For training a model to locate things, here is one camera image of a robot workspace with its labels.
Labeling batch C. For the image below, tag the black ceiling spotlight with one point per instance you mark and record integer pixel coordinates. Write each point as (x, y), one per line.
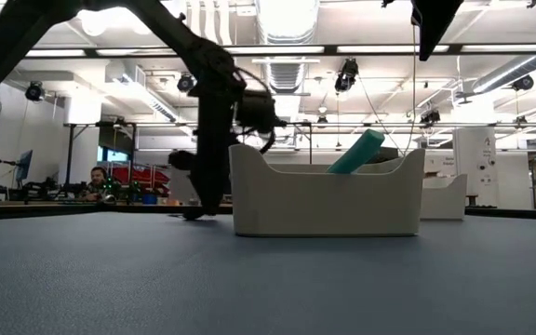
(186, 84)
(430, 117)
(347, 76)
(34, 91)
(523, 83)

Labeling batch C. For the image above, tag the silver spiral ceiling duct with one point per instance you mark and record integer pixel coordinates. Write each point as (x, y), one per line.
(286, 37)

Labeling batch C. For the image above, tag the silver slanted ceiling duct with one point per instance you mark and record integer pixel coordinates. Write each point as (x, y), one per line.
(519, 70)

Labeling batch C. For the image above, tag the black aluminium table frame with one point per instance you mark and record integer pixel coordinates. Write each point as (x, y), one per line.
(63, 211)

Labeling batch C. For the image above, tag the white column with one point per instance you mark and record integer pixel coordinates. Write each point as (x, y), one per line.
(475, 167)

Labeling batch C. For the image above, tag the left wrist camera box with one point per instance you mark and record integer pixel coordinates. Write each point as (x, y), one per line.
(256, 111)

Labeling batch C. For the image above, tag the white plastic bin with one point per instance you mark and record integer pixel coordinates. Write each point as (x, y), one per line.
(445, 200)

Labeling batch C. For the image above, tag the blue table mat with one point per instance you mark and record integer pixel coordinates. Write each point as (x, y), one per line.
(268, 279)

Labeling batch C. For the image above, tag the person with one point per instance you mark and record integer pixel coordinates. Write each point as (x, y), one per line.
(96, 183)

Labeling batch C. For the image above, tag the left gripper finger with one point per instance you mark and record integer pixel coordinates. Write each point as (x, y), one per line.
(212, 186)

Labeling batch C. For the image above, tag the beige plastic bin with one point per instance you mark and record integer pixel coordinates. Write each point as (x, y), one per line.
(324, 205)

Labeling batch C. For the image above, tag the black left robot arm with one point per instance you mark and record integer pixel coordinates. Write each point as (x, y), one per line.
(7, 37)

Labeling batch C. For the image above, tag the red background object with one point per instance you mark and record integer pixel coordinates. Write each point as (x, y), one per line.
(142, 179)

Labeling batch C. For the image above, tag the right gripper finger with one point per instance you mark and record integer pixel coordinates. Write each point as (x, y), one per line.
(435, 18)

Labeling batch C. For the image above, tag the black rack post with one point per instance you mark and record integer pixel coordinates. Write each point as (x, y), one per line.
(70, 163)

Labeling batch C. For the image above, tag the background computer monitor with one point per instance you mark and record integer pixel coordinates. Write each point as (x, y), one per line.
(24, 165)

